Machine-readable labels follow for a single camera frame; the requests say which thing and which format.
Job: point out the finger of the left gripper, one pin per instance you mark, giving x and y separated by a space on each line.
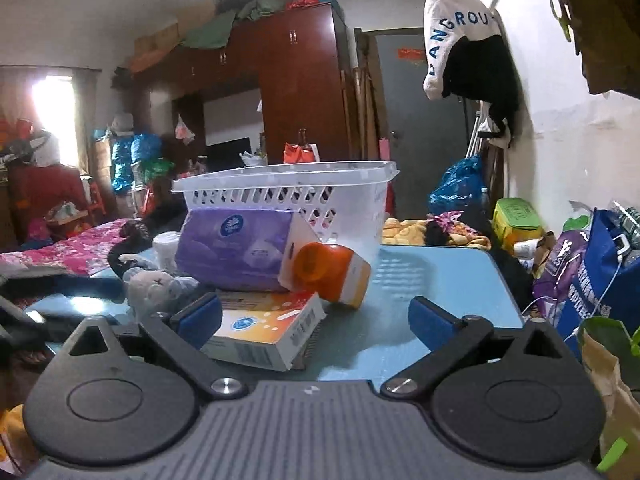
60 322

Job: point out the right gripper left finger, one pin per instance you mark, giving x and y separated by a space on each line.
180 337

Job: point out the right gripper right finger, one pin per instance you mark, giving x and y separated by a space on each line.
453 343

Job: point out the purple tissue pack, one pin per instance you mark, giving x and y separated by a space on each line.
243 250

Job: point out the orange medicine bottle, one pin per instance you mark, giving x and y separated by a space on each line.
334 272

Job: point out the grey plush toy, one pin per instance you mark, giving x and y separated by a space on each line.
156 291

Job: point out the pink floral bedding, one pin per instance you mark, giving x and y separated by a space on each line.
85 253

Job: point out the orange white medicine box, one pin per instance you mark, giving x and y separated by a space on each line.
266 330

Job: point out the black clothing pile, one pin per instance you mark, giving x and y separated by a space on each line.
137 235

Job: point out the purple shopping bag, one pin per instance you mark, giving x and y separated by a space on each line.
551 287

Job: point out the yellow patterned blanket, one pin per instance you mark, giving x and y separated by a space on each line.
438 230

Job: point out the green yellow box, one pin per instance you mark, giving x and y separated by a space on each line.
515 220

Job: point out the blue plastic bag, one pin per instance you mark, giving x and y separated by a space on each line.
461 184

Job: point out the blue shopping bag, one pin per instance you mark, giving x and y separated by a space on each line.
606 283

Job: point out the white plastic basket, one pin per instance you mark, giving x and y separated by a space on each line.
343 202

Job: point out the blue bags stack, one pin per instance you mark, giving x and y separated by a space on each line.
136 161

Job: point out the black television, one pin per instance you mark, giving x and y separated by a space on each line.
226 155

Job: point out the grey door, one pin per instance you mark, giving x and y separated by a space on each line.
426 136

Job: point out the red white hanging bag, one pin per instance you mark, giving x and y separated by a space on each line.
300 153

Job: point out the white black hanging jacket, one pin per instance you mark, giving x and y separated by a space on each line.
467 56

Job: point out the dark red wooden wardrobe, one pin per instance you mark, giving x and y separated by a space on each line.
297 59

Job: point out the green cloth on wardrobe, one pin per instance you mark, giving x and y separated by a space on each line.
206 26

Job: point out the brown hanging coat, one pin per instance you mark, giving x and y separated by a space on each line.
606 34

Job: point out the brown paper bag green handles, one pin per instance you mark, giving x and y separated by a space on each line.
611 358

